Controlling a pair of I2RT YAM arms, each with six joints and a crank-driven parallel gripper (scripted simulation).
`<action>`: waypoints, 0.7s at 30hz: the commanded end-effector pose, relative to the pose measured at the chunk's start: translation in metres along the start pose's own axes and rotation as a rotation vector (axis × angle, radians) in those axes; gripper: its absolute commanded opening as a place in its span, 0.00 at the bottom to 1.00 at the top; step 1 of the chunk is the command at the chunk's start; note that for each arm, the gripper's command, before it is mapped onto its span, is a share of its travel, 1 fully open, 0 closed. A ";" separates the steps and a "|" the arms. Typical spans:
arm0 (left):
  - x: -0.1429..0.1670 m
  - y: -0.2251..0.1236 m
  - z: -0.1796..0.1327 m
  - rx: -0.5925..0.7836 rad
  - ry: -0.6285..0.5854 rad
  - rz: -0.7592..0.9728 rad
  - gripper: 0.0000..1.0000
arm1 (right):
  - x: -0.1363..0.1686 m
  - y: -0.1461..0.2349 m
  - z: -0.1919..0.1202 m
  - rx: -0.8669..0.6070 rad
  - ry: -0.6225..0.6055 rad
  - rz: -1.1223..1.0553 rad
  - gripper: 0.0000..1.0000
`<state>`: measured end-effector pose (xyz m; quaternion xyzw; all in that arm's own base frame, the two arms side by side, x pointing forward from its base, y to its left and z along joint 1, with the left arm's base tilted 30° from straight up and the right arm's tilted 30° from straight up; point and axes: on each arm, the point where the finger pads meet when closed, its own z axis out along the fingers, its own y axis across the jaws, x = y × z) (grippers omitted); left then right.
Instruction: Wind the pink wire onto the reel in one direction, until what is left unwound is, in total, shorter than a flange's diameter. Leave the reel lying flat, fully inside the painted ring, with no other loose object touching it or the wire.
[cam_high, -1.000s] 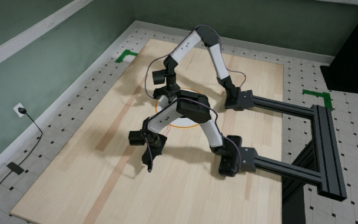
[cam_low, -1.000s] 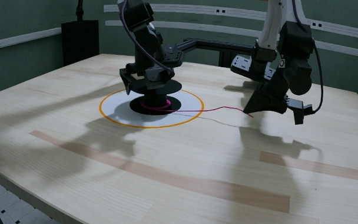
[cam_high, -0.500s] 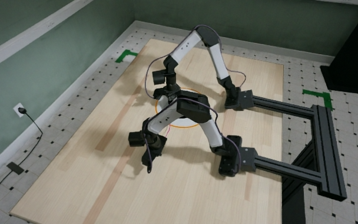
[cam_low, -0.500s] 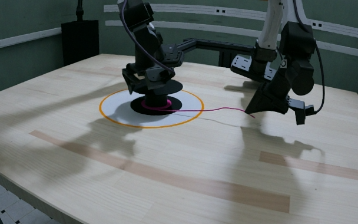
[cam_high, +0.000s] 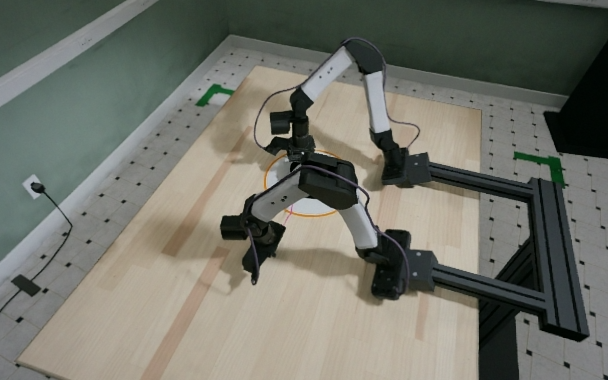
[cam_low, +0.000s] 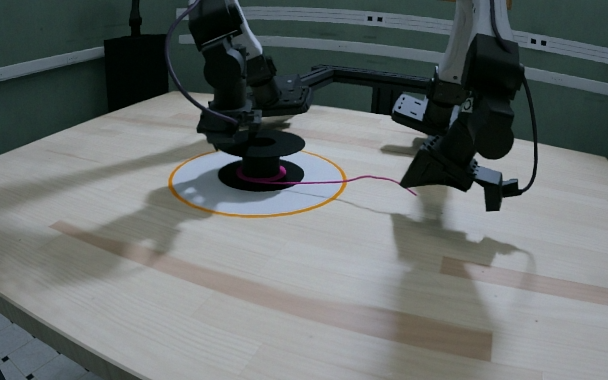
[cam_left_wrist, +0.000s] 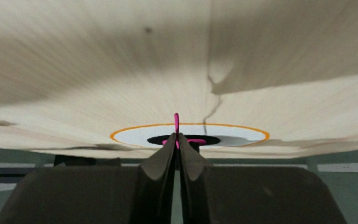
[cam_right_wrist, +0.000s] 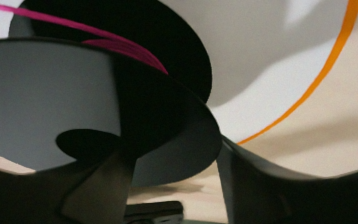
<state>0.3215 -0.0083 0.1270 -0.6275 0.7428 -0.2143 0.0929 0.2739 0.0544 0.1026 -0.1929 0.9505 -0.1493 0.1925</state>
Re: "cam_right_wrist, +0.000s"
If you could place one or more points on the pale grey painted circle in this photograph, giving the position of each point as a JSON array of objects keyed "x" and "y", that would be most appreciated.
[{"x": 264, "y": 54}]

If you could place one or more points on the black cable reel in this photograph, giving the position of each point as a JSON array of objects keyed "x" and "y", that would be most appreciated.
[{"x": 50, "y": 86}]

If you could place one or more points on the pink wire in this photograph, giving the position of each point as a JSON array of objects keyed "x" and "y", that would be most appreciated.
[{"x": 128, "y": 47}]

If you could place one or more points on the orange painted ring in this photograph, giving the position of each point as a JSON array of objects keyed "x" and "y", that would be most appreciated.
[{"x": 348, "y": 26}]

